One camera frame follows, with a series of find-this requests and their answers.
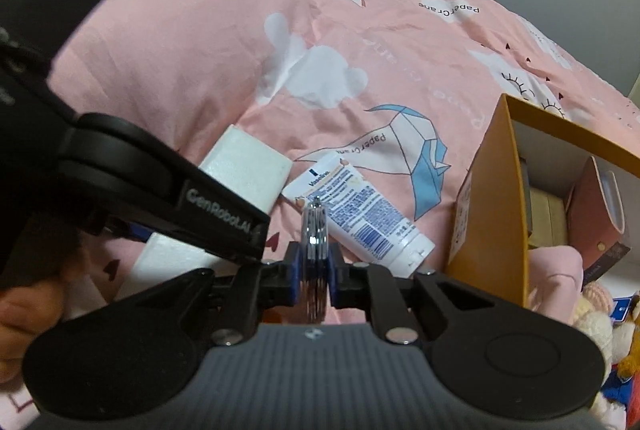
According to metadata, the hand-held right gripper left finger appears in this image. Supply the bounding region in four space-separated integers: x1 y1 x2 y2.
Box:
167 242 303 347

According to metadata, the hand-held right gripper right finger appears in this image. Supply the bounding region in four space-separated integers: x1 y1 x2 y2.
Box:
327 245 501 345

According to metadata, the round chrome mirror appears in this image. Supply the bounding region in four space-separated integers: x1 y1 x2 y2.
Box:
300 202 332 323

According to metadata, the white lotion tube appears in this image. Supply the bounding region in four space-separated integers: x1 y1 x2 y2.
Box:
281 153 437 276

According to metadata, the white foam block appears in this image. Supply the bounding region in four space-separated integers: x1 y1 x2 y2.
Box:
117 125 294 301

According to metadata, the orange cardboard box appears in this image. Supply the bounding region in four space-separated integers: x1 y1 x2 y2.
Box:
446 93 640 311

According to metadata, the gold gift box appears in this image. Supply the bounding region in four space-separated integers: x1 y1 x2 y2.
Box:
527 187 571 251

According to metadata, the pink fabric pouch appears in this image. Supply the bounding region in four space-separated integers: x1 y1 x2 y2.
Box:
527 244 586 323

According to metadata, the small pink crochet toy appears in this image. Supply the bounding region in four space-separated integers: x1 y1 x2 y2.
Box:
580 282 616 311

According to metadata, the cream crochet doll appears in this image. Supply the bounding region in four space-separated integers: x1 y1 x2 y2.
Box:
572 305 613 381

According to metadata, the pink wallet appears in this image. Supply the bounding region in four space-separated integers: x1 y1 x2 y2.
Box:
565 155 627 283

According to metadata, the brown printed box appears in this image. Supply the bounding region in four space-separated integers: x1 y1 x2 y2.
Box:
590 242 632 283

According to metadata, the person's left hand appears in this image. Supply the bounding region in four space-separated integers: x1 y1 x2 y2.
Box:
0 255 83 383

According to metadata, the pink printed blanket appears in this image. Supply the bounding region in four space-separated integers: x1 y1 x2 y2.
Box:
0 0 640 411

